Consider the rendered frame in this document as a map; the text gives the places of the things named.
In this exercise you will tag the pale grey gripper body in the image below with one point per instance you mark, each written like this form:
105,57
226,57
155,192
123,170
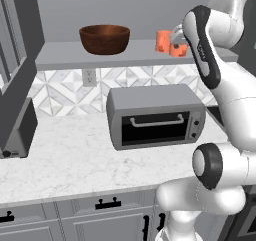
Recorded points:
177,35

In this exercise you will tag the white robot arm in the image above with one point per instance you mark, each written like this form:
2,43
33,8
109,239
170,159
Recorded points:
233,95

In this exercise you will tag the grey cabinet shelf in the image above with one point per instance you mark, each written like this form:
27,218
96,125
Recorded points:
140,56

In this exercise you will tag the grey open cabinet door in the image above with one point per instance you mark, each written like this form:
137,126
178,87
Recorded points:
20,51
248,28

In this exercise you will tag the orange cup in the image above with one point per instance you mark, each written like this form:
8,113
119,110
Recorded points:
177,50
162,41

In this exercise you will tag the grey toaster oven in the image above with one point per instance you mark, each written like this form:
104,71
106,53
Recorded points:
150,101

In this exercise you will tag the brown wooden bowl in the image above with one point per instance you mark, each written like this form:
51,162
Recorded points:
104,40

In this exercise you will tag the black hob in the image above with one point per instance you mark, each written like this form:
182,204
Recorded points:
216,115

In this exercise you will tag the grey drawer front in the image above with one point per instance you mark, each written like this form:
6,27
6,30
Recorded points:
133,200
30,213

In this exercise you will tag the grey cupboard door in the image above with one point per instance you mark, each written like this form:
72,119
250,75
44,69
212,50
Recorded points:
106,226
26,234
155,215

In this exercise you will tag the dark oven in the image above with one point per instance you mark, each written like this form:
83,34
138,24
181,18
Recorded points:
245,221

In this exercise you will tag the white wall outlet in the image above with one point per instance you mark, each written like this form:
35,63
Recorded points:
89,77

